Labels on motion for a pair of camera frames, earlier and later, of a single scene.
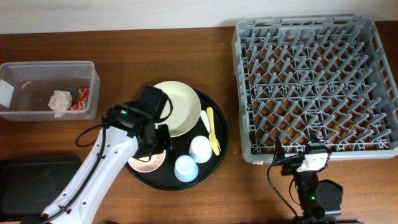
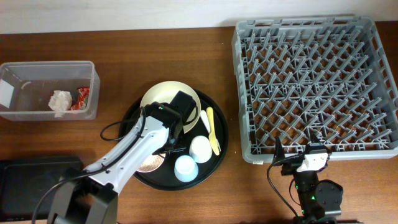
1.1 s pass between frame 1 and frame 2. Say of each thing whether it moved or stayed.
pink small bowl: stayed
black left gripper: moved
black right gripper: stayed
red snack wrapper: stayed
